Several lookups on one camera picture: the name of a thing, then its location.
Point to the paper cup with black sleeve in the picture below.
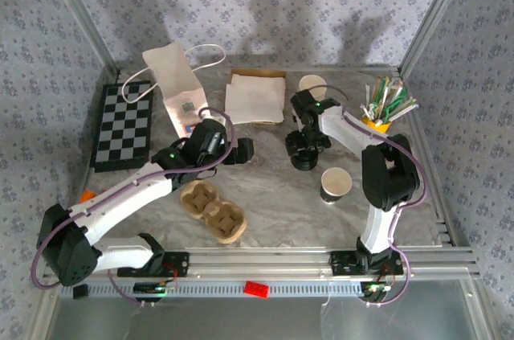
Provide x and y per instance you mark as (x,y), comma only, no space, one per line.
(336,185)

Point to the brown pulp cup carrier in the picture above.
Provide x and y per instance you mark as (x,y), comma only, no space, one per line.
(213,211)

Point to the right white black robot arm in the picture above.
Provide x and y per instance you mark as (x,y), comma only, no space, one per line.
(373,231)

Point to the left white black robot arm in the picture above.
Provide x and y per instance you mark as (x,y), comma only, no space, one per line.
(120,199)

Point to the black plastic cup lid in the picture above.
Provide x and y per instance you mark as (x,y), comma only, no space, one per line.
(305,165)

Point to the white napkin stack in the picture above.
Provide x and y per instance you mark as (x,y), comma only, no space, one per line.
(253,99)

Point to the nested white paper cups stack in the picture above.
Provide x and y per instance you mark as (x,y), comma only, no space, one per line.
(311,83)

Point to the black grey checkerboard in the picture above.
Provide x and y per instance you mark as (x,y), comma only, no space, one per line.
(120,123)

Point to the paper-wrapped white straw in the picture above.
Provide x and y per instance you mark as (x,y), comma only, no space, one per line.
(369,95)
(407,110)

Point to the wooden stir stick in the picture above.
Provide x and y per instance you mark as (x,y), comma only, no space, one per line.
(378,88)

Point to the small orange object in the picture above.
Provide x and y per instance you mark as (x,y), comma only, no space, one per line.
(87,196)

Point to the red toy brick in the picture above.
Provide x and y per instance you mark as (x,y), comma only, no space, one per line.
(257,289)

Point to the small black block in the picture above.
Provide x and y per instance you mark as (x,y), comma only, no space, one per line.
(80,292)

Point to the aluminium back rail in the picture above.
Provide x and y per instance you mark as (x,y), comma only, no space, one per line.
(353,68)

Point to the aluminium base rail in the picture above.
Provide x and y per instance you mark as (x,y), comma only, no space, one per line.
(261,263)

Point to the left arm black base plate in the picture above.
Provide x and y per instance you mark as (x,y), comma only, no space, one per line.
(182,263)

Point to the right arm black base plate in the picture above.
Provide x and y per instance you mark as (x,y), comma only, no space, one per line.
(341,265)

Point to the aluminium corner post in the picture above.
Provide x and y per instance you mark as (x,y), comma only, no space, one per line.
(434,14)
(82,14)

